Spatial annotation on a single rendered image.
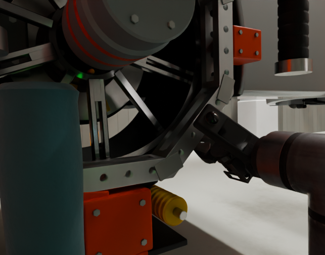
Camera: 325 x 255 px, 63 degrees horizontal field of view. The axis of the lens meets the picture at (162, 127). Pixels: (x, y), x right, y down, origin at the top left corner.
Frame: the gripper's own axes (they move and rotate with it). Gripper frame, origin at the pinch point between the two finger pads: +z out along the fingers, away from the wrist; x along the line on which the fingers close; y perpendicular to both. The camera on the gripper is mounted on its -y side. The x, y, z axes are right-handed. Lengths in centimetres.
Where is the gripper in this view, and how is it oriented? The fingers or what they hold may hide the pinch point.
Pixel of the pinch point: (193, 139)
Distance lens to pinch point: 61.5
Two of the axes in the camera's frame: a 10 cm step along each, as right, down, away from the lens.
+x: 5.9, -7.5, 3.1
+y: 6.4, 6.7, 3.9
